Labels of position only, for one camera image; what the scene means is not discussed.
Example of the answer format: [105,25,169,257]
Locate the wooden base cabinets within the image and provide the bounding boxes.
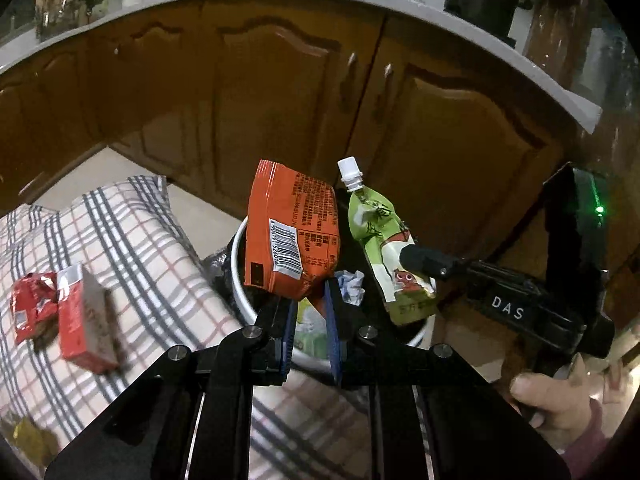
[0,0,583,273]

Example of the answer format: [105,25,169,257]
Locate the green spout pouch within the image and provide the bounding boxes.
[337,157,438,327]

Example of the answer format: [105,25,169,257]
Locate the crumpled printed paper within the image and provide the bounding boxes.
[335,270,367,307]

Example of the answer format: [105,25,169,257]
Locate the person's right hand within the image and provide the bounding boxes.
[509,352,628,453]

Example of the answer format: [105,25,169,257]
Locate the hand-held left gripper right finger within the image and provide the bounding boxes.
[324,279,572,480]

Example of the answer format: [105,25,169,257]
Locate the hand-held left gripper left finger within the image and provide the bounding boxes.
[44,296,296,480]

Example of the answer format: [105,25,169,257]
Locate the plaid table cloth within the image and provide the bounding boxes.
[0,175,431,480]

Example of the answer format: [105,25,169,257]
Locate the black cooking pot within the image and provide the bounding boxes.
[442,0,532,42]

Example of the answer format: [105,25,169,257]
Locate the orange snack packet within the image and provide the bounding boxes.
[245,160,342,302]

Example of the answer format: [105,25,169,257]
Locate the utensil holder with wooden utensils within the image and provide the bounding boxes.
[34,0,93,41]

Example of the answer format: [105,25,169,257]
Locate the white bin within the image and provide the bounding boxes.
[227,215,437,373]

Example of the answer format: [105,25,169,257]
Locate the red wrapper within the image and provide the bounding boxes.
[11,271,60,346]

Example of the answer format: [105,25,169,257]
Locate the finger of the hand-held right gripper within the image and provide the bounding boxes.
[399,244,468,282]

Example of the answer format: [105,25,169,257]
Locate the red box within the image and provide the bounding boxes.
[56,262,120,375]

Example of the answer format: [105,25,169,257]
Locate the gold candy wrapper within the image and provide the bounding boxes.
[12,417,57,462]

